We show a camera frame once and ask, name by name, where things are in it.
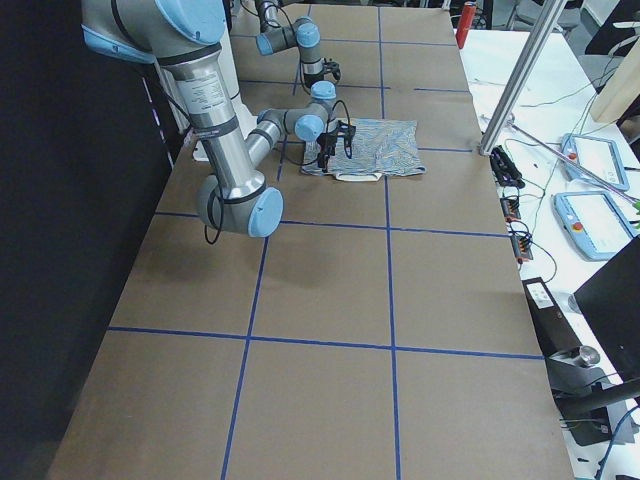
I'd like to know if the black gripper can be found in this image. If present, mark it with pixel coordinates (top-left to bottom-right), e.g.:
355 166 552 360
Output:
299 58 342 90
316 120 356 173

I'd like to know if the navy white striped polo shirt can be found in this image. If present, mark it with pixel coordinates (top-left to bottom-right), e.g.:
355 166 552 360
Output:
300 119 426 182

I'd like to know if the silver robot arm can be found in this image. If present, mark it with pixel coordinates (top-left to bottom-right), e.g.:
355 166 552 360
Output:
81 1 356 237
240 1 342 93

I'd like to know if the red cylinder bottle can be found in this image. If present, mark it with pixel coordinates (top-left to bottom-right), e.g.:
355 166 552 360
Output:
455 1 477 50

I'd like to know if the brown paper table cover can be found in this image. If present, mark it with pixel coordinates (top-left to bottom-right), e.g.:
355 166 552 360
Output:
48 5 573 479

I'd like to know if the black power strip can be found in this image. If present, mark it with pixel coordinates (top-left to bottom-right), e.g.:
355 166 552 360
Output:
489 145 526 189

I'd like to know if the orange black connector block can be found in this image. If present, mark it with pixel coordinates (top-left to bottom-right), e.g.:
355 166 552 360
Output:
499 196 533 265

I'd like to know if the upper blue teach pendant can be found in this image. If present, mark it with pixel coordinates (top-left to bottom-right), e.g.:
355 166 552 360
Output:
561 134 629 191

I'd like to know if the blue teach pendant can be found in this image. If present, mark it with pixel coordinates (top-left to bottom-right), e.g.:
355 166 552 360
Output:
553 190 636 261
561 134 629 191

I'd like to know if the lower blue teach pendant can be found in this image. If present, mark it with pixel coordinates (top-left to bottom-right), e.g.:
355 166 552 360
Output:
553 190 636 261

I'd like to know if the wooden beam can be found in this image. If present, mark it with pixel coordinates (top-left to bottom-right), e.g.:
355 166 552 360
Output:
591 14 639 123

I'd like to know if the black box with label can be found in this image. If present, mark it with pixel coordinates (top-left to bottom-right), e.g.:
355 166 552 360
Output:
522 277 582 357

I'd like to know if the black monitor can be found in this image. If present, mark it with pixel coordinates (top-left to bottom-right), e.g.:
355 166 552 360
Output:
574 237 640 380

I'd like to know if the black monitor stand clamp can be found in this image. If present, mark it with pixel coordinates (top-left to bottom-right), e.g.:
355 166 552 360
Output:
545 345 639 447

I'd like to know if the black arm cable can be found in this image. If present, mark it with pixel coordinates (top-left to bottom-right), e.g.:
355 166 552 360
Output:
149 74 353 246

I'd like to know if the aluminium frame post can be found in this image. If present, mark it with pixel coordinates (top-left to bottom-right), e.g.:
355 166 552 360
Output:
479 0 566 156

